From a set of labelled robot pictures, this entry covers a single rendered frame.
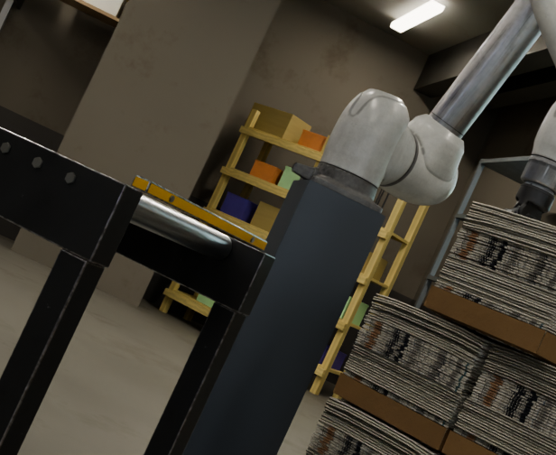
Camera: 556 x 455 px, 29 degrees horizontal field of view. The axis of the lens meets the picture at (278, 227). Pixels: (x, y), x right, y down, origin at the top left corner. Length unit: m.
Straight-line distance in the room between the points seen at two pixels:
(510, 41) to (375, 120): 0.40
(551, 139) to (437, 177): 0.48
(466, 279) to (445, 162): 0.65
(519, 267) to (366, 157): 0.62
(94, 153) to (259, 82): 2.09
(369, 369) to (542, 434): 0.40
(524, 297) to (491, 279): 0.09
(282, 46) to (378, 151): 8.07
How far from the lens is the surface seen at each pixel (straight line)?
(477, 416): 1.96
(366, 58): 10.69
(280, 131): 9.69
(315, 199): 2.41
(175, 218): 1.76
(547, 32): 2.44
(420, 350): 2.06
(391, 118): 2.49
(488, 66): 2.64
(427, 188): 2.63
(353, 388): 2.13
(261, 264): 1.93
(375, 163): 2.47
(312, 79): 10.54
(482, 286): 2.00
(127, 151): 9.15
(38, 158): 1.58
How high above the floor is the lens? 0.78
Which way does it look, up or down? 2 degrees up
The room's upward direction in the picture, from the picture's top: 25 degrees clockwise
